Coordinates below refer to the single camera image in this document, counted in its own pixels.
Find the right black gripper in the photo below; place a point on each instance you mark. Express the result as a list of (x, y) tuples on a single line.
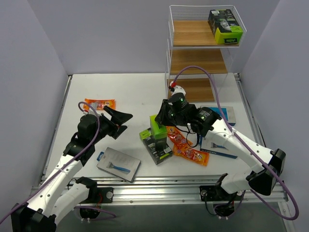
[(163, 112)]

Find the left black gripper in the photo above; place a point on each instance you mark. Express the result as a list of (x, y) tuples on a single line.
[(112, 124)]

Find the black green razor pack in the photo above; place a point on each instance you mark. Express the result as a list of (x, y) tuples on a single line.
[(159, 133)]

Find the small black green razor box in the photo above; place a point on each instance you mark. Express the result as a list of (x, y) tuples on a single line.
[(158, 155)]

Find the tall green black razor box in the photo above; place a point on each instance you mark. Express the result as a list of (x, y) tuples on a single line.
[(224, 26)]

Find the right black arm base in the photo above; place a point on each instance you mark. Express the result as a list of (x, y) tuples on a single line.
[(211, 193)]

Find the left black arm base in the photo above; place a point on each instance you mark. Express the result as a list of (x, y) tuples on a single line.
[(105, 195)]

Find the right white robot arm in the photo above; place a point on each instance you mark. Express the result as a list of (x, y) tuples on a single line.
[(266, 165)]

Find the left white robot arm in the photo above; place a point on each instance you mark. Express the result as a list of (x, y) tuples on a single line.
[(43, 211)]

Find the orange razor bag far left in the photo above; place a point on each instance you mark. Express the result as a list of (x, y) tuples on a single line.
[(99, 104)]

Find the orange razor bag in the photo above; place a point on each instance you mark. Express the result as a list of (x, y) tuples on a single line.
[(196, 156), (99, 104), (177, 137)]

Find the orange razor bag upper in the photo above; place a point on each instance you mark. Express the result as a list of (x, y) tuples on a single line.
[(177, 137)]

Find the grey box blue razor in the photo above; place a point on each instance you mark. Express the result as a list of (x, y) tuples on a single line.
[(212, 148), (119, 164)]

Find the orange razor bag lower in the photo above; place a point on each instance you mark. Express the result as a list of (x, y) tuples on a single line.
[(196, 156)]

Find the blue white razor box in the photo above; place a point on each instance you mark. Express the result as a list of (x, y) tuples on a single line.
[(228, 112)]

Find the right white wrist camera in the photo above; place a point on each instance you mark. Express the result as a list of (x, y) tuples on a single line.
[(175, 89)]

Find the white wire wooden shelf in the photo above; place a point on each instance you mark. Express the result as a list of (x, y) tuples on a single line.
[(191, 43)]

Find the aluminium mounting rail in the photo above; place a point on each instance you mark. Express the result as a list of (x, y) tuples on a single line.
[(175, 190)]

